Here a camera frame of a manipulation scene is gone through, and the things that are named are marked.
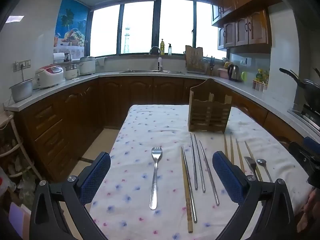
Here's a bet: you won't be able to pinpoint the large metal fork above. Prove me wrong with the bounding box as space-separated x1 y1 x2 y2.
149 147 162 210

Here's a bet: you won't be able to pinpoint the wooden utensil holder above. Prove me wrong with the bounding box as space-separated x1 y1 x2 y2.
188 78 232 133

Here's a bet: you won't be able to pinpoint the red and white rice cooker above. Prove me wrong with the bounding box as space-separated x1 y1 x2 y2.
34 65 65 89

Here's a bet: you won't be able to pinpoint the steel sink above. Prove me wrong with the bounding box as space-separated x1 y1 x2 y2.
119 69 186 75

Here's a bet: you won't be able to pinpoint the person's right hand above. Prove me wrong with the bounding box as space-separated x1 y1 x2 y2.
297 187 320 233

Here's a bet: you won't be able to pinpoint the floral white tablecloth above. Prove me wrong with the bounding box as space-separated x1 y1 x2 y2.
89 104 310 240

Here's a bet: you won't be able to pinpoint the ceiling light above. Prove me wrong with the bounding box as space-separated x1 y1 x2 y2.
5 15 25 23

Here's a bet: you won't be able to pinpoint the kitchen window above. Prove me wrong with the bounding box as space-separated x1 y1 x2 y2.
89 0 229 58

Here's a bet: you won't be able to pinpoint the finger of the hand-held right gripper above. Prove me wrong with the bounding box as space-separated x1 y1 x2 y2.
288 137 320 167

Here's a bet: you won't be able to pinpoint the metal inner pot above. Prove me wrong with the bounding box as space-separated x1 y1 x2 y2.
9 78 34 103

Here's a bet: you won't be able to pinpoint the gas stove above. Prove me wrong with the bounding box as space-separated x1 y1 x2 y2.
287 103 320 131

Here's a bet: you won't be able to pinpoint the small metal spoon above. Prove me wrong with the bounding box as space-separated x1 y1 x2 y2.
256 158 274 183

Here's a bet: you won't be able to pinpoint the wooden cabinets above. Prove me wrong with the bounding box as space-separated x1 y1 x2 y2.
14 76 308 182
208 0 283 51

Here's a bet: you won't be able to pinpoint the small white kitchen appliance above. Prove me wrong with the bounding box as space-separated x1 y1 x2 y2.
64 64 80 80

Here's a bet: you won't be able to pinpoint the white wire rack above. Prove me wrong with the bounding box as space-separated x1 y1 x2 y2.
0 111 43 181

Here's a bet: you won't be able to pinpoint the metal chopstick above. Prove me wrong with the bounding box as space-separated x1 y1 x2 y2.
194 134 206 193
199 141 220 206
190 133 198 190
181 146 198 223

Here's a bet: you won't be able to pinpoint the wooden lower cabinets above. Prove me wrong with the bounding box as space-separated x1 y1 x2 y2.
14 76 308 182

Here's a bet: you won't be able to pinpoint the knife block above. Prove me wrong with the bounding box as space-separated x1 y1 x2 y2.
185 45 206 72

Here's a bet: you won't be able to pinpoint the range hood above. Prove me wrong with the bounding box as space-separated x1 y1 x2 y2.
271 0 320 33

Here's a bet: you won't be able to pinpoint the wall outlet strip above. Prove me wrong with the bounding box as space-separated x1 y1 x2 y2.
13 59 31 71

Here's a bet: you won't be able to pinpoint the steel electric kettle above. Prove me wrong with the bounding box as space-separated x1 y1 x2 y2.
227 64 242 82

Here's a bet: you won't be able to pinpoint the white kitchen countertop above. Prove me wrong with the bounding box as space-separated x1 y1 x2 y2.
3 70 320 141

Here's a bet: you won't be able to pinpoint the pile of plastic bags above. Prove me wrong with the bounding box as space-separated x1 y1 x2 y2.
0 127 38 202

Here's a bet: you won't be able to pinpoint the small metal fork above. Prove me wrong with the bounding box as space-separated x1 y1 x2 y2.
244 156 259 180

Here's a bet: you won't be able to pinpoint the long wooden chopstick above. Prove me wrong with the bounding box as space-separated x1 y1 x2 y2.
183 155 193 233

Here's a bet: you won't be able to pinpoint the metal faucet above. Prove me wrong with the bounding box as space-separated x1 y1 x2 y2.
149 46 163 72

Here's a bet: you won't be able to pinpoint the wooden upper cabinets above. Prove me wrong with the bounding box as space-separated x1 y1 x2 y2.
208 0 283 51

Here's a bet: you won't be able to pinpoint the fruit and beach poster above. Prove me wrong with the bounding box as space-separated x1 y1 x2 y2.
53 0 90 53

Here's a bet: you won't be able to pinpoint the black wok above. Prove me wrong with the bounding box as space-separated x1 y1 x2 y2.
279 67 320 106

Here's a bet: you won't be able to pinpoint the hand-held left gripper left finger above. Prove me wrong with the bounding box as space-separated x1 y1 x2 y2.
29 151 112 240

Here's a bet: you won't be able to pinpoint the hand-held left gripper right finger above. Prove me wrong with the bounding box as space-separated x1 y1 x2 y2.
212 151 296 240

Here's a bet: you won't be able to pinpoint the group of condiment bottles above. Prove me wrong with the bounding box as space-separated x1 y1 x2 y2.
252 68 270 92

